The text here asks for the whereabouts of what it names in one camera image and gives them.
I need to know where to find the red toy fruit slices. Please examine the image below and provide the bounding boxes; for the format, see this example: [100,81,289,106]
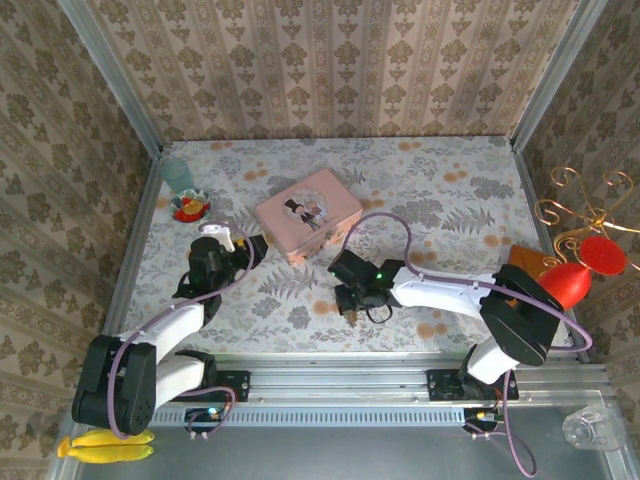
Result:
[174,197,209,221]

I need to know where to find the leaf-patterned bowl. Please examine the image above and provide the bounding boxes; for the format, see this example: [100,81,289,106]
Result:
[171,188,213,223]

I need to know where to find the pink tin box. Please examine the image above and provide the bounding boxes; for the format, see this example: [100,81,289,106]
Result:
[254,168,364,267]

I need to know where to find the teal plastic cup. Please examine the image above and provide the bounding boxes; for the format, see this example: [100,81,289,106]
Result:
[160,158,193,194]

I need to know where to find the floral tablecloth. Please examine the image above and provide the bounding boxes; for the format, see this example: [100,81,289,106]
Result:
[119,137,572,357]

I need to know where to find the black controller board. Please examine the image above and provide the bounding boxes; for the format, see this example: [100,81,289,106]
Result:
[462,407,504,434]
[184,407,227,434]

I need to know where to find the orange wooden board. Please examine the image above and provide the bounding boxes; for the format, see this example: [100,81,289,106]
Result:
[507,244,551,281]

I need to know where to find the yellow toy banana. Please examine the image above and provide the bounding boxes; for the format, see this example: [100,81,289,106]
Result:
[73,428,156,447]
[56,437,155,462]

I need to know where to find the red egg-shaped ornament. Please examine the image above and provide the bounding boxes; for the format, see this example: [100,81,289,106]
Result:
[538,262,593,310]

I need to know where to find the red round flat ornament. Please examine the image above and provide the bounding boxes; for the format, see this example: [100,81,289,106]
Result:
[579,235,628,276]

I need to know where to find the clear glass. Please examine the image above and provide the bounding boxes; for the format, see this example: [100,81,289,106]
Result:
[561,406,624,454]

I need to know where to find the aluminium frame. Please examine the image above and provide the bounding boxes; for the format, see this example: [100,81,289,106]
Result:
[47,0,640,480]

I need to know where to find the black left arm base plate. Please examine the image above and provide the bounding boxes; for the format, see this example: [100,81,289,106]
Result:
[213,369,252,404]

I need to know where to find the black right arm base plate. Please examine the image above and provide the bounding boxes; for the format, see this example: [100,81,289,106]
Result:
[427,368,520,402]

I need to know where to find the grey slotted cable duct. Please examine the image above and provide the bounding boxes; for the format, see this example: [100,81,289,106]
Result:
[149,405,466,428]

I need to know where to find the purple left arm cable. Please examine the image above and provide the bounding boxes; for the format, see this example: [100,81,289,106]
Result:
[107,222,258,441]

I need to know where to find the gold wire stand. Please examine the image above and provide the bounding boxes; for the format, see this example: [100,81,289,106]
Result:
[533,167,640,274]

